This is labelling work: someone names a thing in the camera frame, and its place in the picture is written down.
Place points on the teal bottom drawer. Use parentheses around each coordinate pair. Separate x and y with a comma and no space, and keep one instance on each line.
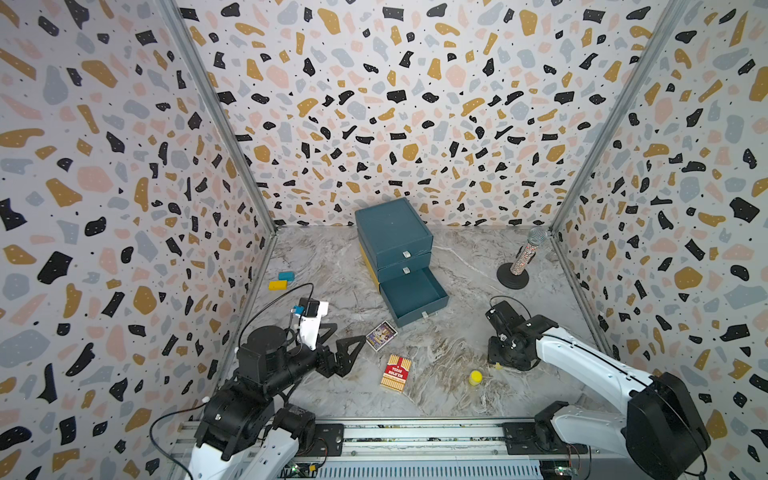
(413,296)

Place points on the red Texas Hold'em card box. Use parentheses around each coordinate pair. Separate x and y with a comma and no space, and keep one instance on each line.
(396,373)

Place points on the sprinkle-filled tube on black base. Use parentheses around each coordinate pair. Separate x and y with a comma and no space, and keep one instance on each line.
(514,275)

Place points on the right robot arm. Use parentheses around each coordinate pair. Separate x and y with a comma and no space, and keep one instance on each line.
(655,422)

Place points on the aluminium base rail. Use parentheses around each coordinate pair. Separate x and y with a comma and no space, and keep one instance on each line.
(436,449)

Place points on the yellow block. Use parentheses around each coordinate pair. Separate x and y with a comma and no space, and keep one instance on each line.
(277,285)

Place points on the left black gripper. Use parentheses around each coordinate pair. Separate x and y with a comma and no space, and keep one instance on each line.
(342,364)

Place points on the teal drawer cabinet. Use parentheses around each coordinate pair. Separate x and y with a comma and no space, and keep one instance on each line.
(396,243)

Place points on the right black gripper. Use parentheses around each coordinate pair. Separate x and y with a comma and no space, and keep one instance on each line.
(516,365)

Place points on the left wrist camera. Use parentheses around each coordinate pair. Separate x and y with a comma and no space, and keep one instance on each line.
(310,314)

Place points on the purple card pack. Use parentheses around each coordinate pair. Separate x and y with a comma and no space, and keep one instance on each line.
(381,335)

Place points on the circuit board with wires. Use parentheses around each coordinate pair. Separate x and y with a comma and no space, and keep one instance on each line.
(301,470)

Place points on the teal block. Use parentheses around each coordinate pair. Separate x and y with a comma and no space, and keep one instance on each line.
(287,276)

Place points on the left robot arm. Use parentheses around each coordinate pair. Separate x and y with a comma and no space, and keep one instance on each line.
(250,429)

